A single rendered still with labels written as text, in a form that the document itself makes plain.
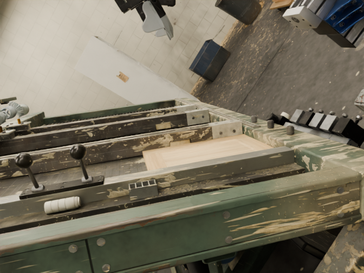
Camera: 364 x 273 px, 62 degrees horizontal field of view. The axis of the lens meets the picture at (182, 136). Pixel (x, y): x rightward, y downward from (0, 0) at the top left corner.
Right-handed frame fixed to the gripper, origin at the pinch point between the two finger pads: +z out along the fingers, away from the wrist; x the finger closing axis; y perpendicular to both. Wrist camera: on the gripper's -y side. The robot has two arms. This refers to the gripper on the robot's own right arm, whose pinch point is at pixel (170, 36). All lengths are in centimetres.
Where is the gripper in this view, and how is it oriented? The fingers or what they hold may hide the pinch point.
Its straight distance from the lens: 139.1
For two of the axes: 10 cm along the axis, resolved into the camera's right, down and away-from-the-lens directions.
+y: -8.6, 5.0, 0.5
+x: 1.3, 3.1, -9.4
